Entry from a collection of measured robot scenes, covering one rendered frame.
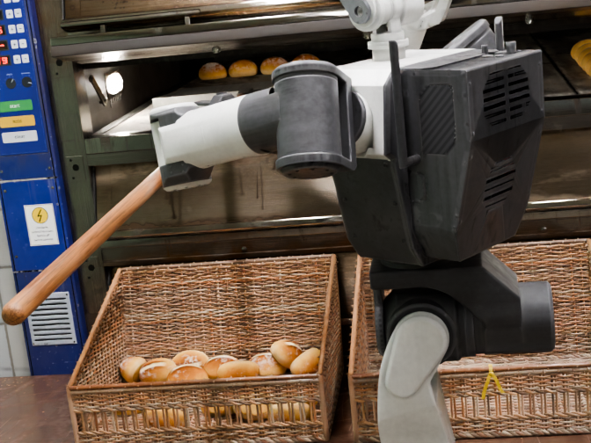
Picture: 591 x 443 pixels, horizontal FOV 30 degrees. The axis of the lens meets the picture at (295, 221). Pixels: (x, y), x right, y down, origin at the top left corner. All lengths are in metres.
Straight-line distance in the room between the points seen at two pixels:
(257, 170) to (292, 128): 1.19
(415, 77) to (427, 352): 0.44
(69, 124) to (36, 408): 0.69
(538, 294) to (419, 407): 0.26
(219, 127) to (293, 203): 1.09
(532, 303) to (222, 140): 0.55
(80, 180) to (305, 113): 1.35
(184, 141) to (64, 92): 1.15
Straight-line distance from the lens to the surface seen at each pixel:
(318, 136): 1.50
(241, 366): 2.61
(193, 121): 1.64
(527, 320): 1.76
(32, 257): 2.85
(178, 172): 1.68
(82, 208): 2.81
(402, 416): 1.79
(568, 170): 2.65
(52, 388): 2.85
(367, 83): 1.60
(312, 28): 2.46
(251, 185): 2.69
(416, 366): 1.75
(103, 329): 2.64
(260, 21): 2.48
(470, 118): 1.54
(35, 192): 2.80
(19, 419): 2.70
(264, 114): 1.55
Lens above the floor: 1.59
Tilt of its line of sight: 14 degrees down
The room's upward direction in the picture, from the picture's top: 6 degrees counter-clockwise
